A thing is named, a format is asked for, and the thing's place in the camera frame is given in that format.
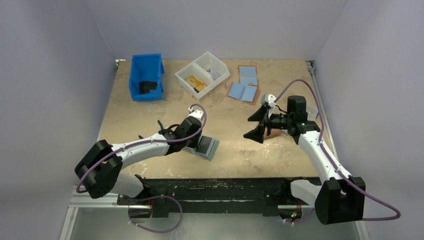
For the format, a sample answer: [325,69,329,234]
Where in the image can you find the green card holder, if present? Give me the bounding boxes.
[183,135,220,161]

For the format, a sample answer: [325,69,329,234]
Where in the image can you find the credit card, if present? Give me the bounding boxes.
[206,68,221,81]

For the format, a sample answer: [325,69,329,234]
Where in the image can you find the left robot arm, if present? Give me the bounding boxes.
[74,116,206,205]

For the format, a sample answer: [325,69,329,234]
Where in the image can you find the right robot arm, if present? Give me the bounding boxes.
[243,93,366,225]

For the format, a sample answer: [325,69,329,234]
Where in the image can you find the pink leather pouch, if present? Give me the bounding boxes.
[264,129,282,139]

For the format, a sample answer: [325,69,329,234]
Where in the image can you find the clear plastic organizer box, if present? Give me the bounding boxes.
[306,103,320,121]

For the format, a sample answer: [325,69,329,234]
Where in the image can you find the open blue brown wallet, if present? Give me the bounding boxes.
[226,65,260,106]

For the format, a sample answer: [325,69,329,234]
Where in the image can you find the white divided tray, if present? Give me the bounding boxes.
[174,51,231,100]

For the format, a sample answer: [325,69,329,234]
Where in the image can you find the black block in bin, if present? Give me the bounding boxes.
[138,81,158,95]

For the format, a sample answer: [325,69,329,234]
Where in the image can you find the blue plastic bin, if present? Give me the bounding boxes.
[128,53,165,102]

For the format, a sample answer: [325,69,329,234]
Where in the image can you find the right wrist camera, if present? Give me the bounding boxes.
[261,93,277,117]

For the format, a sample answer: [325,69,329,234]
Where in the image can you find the blue handled pliers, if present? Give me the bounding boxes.
[138,120,164,140]

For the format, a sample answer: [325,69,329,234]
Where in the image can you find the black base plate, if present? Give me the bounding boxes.
[117,177,306,218]

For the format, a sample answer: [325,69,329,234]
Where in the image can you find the aluminium rail frame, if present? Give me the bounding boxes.
[59,186,149,240]

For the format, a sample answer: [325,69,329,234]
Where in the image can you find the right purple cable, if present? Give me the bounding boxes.
[273,78,402,226]

